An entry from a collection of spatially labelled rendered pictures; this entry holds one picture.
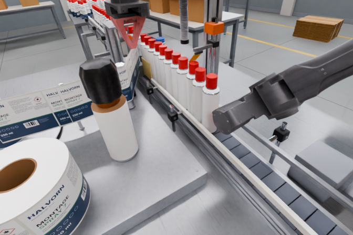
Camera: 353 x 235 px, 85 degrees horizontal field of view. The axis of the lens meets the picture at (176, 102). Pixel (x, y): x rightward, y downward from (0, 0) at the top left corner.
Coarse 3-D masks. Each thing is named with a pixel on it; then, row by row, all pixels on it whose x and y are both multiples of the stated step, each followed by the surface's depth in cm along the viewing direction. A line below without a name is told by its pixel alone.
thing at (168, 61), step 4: (168, 48) 73; (164, 52) 72; (168, 52) 71; (172, 52) 72; (168, 56) 72; (164, 60) 74; (168, 60) 73; (164, 64) 74; (168, 64) 73; (164, 68) 75; (168, 68) 74; (164, 72) 77; (168, 72) 75; (168, 76) 76; (168, 80) 77; (168, 84) 79; (168, 88) 80; (168, 92) 81; (172, 96) 82
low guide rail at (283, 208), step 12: (156, 84) 86; (168, 96) 77; (180, 108) 71; (192, 120) 65; (204, 132) 60; (216, 144) 56; (228, 156) 53; (240, 168) 49; (252, 180) 47; (264, 192) 44; (276, 204) 42; (288, 216) 40; (300, 228) 38
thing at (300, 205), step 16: (224, 144) 60; (240, 144) 60; (240, 160) 55; (256, 160) 54; (272, 176) 50; (256, 192) 47; (288, 192) 46; (272, 208) 44; (304, 208) 43; (288, 224) 41; (320, 224) 40
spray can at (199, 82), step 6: (198, 72) 56; (204, 72) 57; (198, 78) 58; (204, 78) 58; (192, 84) 60; (198, 84) 58; (204, 84) 58; (192, 90) 61; (198, 90) 59; (192, 96) 63; (198, 96) 60; (198, 102) 62; (198, 108) 63; (198, 114) 64; (198, 120) 66
